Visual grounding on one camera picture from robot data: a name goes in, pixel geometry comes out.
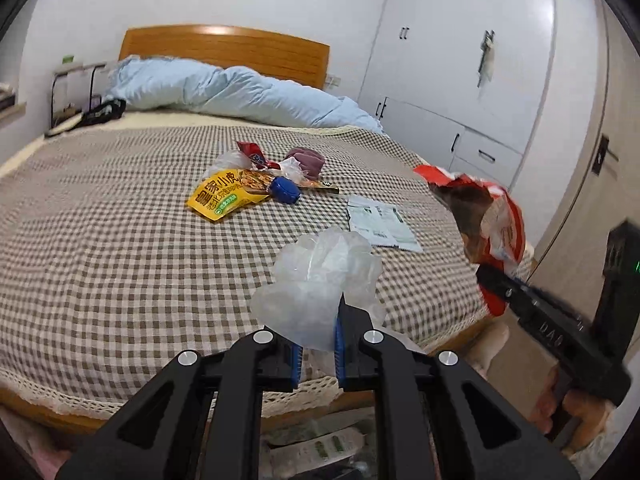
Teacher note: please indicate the clear plastic bag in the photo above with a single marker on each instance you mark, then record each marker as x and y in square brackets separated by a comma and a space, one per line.
[315, 285]

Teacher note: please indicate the wall socket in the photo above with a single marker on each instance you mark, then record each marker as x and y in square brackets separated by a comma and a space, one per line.
[332, 80]

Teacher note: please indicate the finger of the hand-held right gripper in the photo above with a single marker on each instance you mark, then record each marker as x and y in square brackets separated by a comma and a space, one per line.
[540, 310]

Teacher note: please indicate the hanging pale cloth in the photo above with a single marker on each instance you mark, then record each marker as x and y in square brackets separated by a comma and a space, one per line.
[486, 60]

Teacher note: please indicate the wooden headboard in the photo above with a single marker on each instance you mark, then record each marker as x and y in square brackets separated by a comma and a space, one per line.
[225, 50]

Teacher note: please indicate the purple cloth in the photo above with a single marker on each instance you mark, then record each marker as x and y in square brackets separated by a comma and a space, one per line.
[307, 162]

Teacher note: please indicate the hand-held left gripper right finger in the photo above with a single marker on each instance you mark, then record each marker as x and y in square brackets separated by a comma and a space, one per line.
[339, 360]

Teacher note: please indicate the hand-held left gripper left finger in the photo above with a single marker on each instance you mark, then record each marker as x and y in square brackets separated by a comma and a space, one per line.
[295, 370]

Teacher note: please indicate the checked bedspread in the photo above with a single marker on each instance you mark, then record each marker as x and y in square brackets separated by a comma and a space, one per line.
[125, 285]

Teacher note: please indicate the yellow snack packet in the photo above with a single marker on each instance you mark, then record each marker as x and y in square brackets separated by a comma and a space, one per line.
[225, 195]

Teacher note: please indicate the black bedside rack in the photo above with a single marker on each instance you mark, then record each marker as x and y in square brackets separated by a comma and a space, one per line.
[75, 72]

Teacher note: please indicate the beige slipper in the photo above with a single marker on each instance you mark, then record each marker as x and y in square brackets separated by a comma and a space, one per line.
[492, 350]

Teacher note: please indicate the black flat box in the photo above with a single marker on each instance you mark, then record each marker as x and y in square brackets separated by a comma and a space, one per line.
[6, 96]

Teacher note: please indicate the small red snack packet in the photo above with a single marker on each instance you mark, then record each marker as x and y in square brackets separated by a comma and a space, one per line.
[255, 155]

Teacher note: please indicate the white green-printed pouch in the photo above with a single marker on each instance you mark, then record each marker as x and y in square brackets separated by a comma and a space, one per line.
[382, 222]

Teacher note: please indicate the blue round lid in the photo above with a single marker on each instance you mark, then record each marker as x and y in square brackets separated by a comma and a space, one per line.
[283, 190]

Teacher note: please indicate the red white snack bag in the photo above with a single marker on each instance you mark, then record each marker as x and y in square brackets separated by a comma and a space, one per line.
[500, 220]

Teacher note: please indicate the light blue duvet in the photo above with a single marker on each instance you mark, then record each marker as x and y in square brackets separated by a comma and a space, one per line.
[225, 92]

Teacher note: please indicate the person's right hand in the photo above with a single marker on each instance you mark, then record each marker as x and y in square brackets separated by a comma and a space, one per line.
[592, 425]

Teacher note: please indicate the white wardrobe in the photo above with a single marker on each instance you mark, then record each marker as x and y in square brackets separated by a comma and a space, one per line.
[450, 35]

